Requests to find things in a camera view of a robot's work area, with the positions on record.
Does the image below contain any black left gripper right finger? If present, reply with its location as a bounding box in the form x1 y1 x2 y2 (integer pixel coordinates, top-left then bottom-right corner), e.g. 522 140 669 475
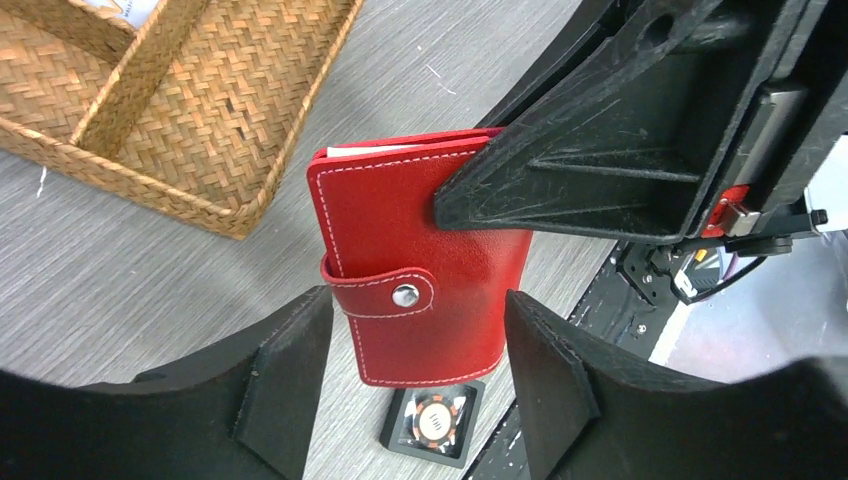
505 291 847 479

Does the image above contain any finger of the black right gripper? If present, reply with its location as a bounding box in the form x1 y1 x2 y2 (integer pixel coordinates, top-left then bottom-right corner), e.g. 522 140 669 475
434 1 805 244

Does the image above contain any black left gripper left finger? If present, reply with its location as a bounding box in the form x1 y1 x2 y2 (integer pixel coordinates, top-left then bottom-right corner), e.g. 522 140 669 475
1 287 334 479

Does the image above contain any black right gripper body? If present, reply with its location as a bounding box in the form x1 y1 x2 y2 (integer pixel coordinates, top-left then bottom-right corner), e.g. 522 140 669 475
476 0 848 266

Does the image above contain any red leather card holder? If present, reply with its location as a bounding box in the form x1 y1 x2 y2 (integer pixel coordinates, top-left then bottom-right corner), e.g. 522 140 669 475
306 128 532 388

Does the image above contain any poker chip in black case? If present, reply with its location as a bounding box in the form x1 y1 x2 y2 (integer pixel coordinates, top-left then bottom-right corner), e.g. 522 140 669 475
379 380 486 469

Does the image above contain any woven wicker divided tray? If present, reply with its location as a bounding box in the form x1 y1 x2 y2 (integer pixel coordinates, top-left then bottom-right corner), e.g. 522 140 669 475
1 1 362 239

